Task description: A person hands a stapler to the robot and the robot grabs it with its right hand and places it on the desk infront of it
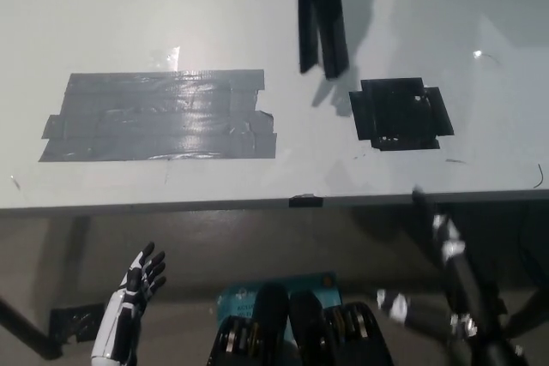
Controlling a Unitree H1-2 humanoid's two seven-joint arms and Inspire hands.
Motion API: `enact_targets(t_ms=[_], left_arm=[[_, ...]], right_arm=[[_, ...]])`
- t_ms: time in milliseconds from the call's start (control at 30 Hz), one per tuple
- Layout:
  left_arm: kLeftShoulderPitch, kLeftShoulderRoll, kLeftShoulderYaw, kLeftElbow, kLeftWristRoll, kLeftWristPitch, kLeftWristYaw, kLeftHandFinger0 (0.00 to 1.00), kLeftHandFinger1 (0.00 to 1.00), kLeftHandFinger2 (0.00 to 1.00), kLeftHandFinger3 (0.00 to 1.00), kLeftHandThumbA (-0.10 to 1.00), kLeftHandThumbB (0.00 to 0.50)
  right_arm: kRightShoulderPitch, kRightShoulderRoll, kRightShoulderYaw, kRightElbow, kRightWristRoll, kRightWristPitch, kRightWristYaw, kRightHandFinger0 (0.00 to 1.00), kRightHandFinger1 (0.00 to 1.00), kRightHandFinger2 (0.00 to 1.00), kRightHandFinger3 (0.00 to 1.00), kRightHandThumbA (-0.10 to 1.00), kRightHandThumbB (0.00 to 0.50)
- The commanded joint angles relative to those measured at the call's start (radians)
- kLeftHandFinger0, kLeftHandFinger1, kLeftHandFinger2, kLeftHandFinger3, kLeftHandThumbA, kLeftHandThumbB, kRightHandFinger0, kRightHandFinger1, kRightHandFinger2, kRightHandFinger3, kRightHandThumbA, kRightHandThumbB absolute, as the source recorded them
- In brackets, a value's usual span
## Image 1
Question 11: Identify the robot right hand, white and black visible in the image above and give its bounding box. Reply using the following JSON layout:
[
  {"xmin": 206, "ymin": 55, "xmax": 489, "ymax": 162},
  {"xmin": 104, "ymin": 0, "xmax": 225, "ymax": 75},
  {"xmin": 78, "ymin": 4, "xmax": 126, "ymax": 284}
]
[{"xmin": 410, "ymin": 188, "xmax": 468, "ymax": 263}]

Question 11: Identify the robot left hand, white and black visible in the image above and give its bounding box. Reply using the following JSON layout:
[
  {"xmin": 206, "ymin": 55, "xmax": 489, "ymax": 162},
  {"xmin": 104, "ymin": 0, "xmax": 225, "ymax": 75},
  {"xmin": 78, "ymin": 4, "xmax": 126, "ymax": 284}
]
[{"xmin": 115, "ymin": 241, "xmax": 168, "ymax": 310}]

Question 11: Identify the black stapler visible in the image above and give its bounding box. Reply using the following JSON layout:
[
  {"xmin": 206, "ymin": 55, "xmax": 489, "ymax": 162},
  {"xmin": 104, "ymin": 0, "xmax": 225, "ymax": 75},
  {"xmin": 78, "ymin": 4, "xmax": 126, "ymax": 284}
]
[{"xmin": 295, "ymin": 0, "xmax": 350, "ymax": 81}]

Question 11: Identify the black floor tape patch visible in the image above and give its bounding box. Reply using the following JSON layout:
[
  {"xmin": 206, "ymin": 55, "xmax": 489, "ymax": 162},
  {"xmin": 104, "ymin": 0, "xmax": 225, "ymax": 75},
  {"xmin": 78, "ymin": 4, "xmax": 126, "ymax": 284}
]
[{"xmin": 50, "ymin": 303, "xmax": 106, "ymax": 343}]

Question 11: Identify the black table leg brace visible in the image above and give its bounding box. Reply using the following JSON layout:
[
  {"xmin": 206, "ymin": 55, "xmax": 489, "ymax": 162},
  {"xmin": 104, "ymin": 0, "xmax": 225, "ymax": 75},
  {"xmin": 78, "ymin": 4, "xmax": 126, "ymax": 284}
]
[{"xmin": 0, "ymin": 286, "xmax": 64, "ymax": 361}]

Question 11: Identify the small black tape strip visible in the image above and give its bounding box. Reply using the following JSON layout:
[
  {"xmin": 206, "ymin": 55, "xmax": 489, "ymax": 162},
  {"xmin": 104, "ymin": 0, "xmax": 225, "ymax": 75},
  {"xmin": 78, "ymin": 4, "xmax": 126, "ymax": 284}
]
[{"xmin": 288, "ymin": 195, "xmax": 325, "ymax": 209}]

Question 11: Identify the clear tape piece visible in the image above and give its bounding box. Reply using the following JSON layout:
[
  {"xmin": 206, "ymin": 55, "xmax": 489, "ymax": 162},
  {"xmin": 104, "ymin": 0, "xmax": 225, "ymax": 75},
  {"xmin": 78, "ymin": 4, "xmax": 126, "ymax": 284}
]
[{"xmin": 144, "ymin": 44, "xmax": 182, "ymax": 71}]

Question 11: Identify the grey duct tape patch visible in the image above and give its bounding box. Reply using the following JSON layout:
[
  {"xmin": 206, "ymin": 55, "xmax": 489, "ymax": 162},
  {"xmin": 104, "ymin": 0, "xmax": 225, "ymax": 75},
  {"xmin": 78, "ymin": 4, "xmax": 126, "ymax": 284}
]
[{"xmin": 37, "ymin": 68, "xmax": 279, "ymax": 164}]

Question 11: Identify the thin curved wire, shiny end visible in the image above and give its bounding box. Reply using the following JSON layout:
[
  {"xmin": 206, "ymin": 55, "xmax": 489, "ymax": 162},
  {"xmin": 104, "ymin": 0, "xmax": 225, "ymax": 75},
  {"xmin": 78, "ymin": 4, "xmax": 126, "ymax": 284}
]
[{"xmin": 473, "ymin": 49, "xmax": 504, "ymax": 65}]

